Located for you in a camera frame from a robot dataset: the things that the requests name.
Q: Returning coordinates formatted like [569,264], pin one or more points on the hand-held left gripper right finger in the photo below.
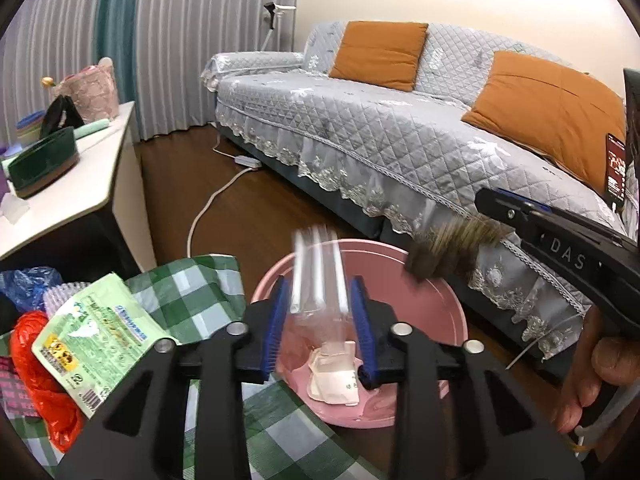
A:
[361,320]

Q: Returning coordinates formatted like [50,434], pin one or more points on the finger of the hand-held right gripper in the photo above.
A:
[520,198]
[500,212]

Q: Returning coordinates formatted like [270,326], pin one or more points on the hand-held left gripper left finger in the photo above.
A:
[277,320]

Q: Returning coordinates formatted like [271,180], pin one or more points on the clear plastic packet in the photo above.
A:
[320,280]

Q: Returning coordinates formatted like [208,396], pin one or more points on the brown wrapper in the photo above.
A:
[450,247]

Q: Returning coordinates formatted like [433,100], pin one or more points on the pink plastic basin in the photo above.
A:
[425,305]

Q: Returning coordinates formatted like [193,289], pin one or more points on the green and white packet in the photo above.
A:
[100,325]

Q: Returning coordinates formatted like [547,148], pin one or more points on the red mesh bag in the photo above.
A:
[35,375]

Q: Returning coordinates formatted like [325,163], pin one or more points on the person's right hand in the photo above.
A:
[615,360]

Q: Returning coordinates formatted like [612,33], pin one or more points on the green checked tablecloth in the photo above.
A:
[200,285]

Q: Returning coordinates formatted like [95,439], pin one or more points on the orange cushion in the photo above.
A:
[380,55]
[545,110]

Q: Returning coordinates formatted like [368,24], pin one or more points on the grey quilted sofa cover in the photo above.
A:
[375,125]

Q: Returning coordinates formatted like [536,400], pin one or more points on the white power strip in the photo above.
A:
[247,161]

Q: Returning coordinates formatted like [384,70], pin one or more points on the white foam net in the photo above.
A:
[65,295]

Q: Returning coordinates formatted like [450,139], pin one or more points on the white table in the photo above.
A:
[75,200]

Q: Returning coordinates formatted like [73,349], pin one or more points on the blue plastic bag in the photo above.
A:
[30,282]

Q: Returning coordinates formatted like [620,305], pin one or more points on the light green roll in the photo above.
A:
[92,127]

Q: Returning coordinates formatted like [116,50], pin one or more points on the pink patterned packet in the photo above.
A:
[12,390]

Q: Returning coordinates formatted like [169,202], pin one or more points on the dark green planter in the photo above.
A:
[45,160]

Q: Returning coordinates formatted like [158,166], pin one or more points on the white tissue pack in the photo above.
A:
[12,207]

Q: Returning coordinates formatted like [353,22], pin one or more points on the pink lace basket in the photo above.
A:
[95,92]

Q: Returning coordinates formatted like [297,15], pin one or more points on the black folded bag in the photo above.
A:
[60,115]

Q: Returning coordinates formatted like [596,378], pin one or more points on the white floor lamp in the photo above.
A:
[280,7]

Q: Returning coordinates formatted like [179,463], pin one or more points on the colourful patterned box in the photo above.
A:
[4,182]

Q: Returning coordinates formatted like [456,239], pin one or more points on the stack of pastel bowls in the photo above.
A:
[27,127]

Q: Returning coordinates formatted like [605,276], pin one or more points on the grey pleated curtain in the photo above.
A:
[50,20]
[210,10]

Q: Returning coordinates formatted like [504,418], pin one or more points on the teal curtain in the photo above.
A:
[117,35]

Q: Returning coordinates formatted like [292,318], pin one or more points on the yellow artificial flower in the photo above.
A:
[47,81]

